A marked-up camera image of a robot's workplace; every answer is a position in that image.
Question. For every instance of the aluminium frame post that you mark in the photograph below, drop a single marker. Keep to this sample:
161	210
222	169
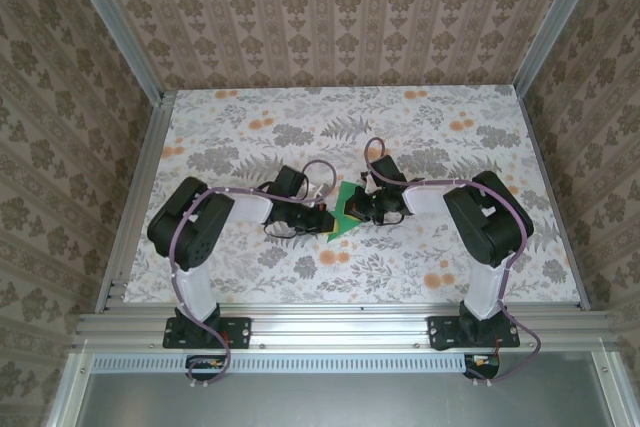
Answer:
117	22
550	22

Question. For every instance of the grey metal panel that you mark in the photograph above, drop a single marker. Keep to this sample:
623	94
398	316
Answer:
325	402

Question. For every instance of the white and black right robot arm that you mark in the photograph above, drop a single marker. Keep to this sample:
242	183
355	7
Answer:
482	292

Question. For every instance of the floral patterned table cover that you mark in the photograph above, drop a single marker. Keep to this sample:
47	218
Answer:
400	122

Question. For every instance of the aluminium side rail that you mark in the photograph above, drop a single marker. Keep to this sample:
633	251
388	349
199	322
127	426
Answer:
137	187
554	204

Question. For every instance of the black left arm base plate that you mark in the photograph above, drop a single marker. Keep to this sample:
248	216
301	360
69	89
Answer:
240	332

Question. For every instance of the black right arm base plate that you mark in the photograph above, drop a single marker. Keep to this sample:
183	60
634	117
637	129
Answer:
440	332

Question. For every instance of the black connector board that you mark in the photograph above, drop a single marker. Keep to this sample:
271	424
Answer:
482	367
205	367

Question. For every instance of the green paper sheet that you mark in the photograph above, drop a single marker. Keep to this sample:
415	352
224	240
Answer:
344	199

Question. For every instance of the aluminium cross rail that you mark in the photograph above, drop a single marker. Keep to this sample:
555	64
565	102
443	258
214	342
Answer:
340	329

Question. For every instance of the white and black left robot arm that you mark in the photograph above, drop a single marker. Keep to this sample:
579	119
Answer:
192	292

